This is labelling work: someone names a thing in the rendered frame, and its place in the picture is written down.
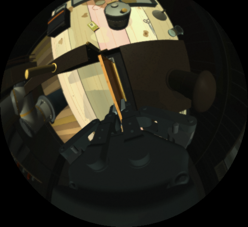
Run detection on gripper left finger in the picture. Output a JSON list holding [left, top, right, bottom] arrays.
[[58, 105, 122, 160]]

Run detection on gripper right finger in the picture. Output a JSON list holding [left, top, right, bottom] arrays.
[[119, 99, 197, 149]]

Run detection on orange screen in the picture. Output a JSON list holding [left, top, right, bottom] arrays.
[[97, 54, 127, 133]]

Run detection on dark brown safelight lamp body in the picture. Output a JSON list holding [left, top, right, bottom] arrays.
[[97, 39, 193, 114]]

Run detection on black screen rack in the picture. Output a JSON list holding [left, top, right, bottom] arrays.
[[47, 8, 71, 37]]

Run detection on steel scissors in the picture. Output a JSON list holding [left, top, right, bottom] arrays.
[[143, 18, 157, 36]]

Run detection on clear glass beaker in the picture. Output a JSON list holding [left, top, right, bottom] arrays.
[[168, 25, 184, 37]]

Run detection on dark round tin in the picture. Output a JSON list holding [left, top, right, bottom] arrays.
[[104, 1, 132, 31]]

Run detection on dark round dish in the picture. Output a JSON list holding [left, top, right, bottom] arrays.
[[152, 9, 168, 21]]

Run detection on small grey-faced box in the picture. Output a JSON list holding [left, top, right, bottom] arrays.
[[51, 3, 68, 17]]

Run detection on brass door handle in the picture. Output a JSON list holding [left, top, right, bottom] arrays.
[[24, 63, 57, 80]]

